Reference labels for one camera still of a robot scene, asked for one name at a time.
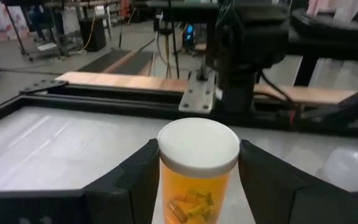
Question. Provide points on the black floor mat orange stripe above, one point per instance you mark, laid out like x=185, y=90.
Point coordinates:
x=104, y=60

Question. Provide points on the device with blue light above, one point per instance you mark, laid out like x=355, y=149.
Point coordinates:
x=189, y=32

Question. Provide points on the clear plastic bottle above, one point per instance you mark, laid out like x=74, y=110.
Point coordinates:
x=353, y=169

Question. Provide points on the black side desk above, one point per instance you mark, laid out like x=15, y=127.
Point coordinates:
x=328, y=31

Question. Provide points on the orange pill bottle white cap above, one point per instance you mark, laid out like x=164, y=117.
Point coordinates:
x=197, y=149

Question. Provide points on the silver mounting plate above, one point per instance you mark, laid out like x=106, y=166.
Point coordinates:
x=197, y=96

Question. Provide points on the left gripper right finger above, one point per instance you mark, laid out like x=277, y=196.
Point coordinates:
x=275, y=199

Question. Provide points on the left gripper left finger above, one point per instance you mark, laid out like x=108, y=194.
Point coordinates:
x=126, y=199

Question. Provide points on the black cabinet box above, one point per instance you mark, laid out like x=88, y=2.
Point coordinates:
x=92, y=35

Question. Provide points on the wooden table board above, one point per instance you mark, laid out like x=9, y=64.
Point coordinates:
x=120, y=81

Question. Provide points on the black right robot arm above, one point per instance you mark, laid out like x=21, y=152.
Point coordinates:
x=247, y=46

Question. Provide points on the black table edge frame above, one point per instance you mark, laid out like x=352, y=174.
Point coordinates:
x=104, y=99

